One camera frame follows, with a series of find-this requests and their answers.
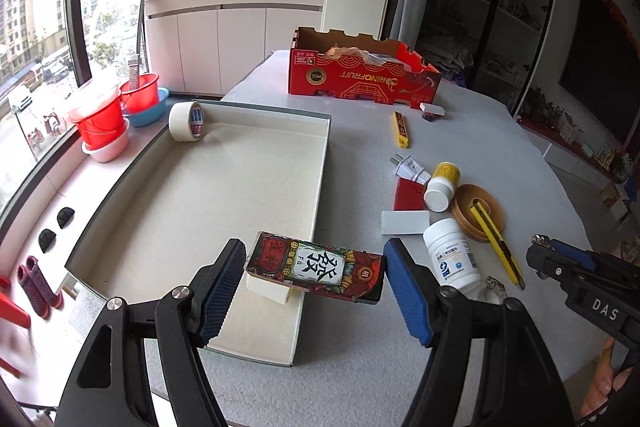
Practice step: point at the black television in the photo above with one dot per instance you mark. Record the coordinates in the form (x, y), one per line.
(605, 67)

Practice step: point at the white rectangular block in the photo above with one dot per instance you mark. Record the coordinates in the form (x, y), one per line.
(434, 109)
(405, 223)
(267, 291)

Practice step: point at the tan round spool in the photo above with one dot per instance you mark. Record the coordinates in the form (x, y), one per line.
(465, 219)

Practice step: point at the red floral printed card box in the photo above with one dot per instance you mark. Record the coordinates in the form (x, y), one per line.
(315, 266)

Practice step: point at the red cardboard fruit box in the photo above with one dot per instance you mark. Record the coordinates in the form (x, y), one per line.
(360, 79)

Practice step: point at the green potted plants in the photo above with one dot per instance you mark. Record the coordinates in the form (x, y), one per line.
(542, 107)

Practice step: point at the dark glass display cabinet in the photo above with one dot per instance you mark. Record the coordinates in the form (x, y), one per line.
(480, 2)

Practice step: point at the white counter cabinet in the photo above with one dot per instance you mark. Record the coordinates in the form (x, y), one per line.
(225, 37)

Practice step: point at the black slipper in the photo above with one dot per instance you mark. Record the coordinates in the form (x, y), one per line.
(65, 217)
(47, 241)

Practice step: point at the white power plug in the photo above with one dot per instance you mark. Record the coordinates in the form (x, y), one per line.
(411, 168)

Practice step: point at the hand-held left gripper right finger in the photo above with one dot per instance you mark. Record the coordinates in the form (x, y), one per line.
(407, 294)

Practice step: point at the red plastic stool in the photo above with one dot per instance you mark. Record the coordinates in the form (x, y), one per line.
(12, 312)

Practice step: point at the pink slipper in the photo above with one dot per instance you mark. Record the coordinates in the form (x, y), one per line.
(31, 294)
(47, 289)

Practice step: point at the clear plastic bag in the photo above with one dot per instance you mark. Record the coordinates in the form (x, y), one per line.
(350, 53)

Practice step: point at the yellow utility knife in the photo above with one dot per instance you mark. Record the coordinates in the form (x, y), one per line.
(500, 247)

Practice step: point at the small dark lighter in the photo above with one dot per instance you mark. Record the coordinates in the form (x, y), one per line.
(429, 117)

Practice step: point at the person's right hand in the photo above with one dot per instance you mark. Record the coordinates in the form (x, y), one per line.
(602, 382)

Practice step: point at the large white tray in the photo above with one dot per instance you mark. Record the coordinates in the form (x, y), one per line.
(215, 207)

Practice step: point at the cream masking tape roll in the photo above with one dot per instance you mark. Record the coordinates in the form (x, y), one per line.
(182, 121)

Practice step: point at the white blue label pill bottle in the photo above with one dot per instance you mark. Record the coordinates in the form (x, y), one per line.
(452, 259)

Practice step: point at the red plastic bucket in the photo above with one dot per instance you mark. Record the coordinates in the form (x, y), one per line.
(97, 119)

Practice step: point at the blue plastic basin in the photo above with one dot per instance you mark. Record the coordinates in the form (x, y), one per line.
(150, 116)

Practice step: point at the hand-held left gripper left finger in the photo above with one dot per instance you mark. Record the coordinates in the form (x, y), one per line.
(220, 294)

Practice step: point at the yellow blade case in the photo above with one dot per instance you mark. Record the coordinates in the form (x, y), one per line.
(401, 129)

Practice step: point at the yellow label pill bottle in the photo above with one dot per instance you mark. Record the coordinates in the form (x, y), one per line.
(440, 189)

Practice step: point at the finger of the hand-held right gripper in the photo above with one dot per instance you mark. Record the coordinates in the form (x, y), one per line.
(547, 267)
(575, 256)

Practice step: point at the white television stand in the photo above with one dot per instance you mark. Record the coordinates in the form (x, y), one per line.
(575, 152)

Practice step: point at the pink plastic basin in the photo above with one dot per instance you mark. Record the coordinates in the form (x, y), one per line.
(107, 152)

